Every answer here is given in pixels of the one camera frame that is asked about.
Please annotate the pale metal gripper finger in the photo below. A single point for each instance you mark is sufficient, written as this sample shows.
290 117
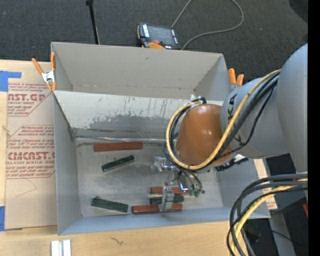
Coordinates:
164 200
170 198

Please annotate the dark green flat block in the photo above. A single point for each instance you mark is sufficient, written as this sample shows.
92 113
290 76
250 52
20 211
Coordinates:
117 163
178 199
109 205

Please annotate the red-brown flat block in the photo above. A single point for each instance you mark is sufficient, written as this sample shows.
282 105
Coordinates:
157 190
145 208
117 146

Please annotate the grey metal bin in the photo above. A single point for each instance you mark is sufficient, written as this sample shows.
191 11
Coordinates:
130 75

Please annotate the brown cardboard board red print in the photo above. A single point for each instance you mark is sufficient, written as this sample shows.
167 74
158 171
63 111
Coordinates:
30 190

